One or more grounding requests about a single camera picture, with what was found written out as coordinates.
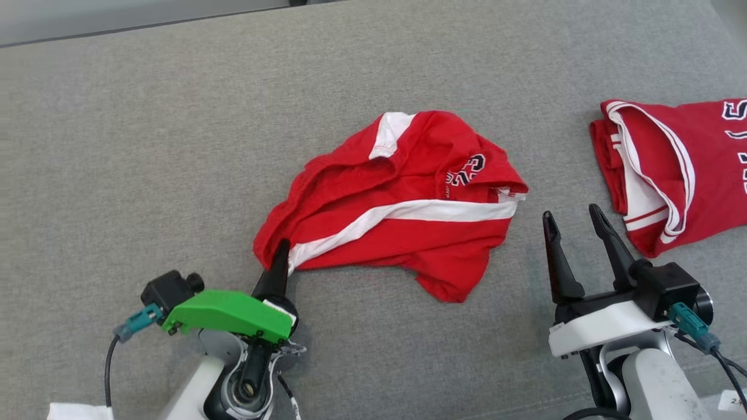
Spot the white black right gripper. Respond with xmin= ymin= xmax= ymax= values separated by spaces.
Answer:
xmin=542 ymin=204 xmax=672 ymax=358

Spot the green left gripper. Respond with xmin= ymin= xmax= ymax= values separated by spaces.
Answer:
xmin=162 ymin=238 xmax=299 ymax=351

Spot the red shorts white stripe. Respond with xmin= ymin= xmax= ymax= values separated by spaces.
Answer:
xmin=253 ymin=111 xmax=529 ymax=304

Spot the red basketball jersey white trim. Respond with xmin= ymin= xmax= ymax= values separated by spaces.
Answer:
xmin=589 ymin=98 xmax=747 ymax=258

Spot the white paper label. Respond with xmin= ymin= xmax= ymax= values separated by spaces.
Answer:
xmin=718 ymin=390 xmax=747 ymax=412

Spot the white paper sheet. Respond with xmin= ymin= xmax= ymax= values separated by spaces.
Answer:
xmin=47 ymin=402 xmax=116 ymax=420

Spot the right camera cable teal plug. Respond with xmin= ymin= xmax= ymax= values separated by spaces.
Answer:
xmin=668 ymin=302 xmax=747 ymax=409

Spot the camera cable teal plug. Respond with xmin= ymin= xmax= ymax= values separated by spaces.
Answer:
xmin=104 ymin=303 xmax=164 ymax=409
xmin=668 ymin=302 xmax=747 ymax=409

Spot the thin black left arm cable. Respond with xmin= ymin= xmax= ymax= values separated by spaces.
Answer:
xmin=274 ymin=373 xmax=302 ymax=420

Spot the left camera cable teal plug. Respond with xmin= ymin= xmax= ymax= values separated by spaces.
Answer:
xmin=104 ymin=303 xmax=164 ymax=409

